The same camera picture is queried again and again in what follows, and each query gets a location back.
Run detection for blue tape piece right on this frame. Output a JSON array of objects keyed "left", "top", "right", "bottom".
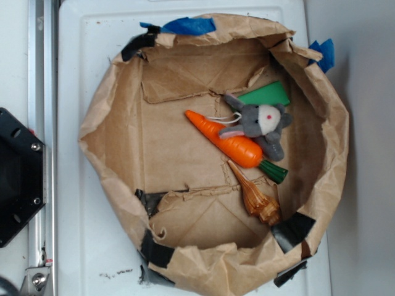
[{"left": 309, "top": 38, "right": 335, "bottom": 73}]

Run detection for brown spiral sea shell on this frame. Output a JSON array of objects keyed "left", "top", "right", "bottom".
[{"left": 227, "top": 160, "right": 282, "bottom": 226}]

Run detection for metal corner bracket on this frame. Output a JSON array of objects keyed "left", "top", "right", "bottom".
[{"left": 20, "top": 266, "right": 51, "bottom": 296}]

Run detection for blue tape piece top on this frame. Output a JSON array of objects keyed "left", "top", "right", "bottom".
[{"left": 139, "top": 17, "right": 217, "bottom": 36}]

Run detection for brown paper bag bin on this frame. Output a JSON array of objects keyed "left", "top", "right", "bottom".
[{"left": 79, "top": 14, "right": 349, "bottom": 295}]

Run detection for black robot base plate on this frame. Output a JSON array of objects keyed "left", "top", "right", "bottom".
[{"left": 1, "top": 107, "right": 44, "bottom": 248}]

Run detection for aluminium frame rail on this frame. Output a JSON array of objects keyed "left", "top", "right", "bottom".
[{"left": 28, "top": 1, "right": 61, "bottom": 295}]

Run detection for blue tape piece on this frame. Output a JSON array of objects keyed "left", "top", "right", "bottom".
[
  {"left": 139, "top": 17, "right": 217, "bottom": 36},
  {"left": 309, "top": 38, "right": 335, "bottom": 73}
]

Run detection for orange toy carrot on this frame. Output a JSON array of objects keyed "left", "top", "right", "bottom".
[{"left": 185, "top": 110, "right": 288, "bottom": 184}]

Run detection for white plastic tray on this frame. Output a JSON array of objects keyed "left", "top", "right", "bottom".
[{"left": 54, "top": 1, "right": 308, "bottom": 295}]

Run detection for green rectangular block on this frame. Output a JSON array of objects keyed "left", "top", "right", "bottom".
[{"left": 238, "top": 81, "right": 290, "bottom": 106}]

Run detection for grey plush mouse toy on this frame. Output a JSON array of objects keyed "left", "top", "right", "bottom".
[{"left": 219, "top": 93, "right": 293, "bottom": 162}]

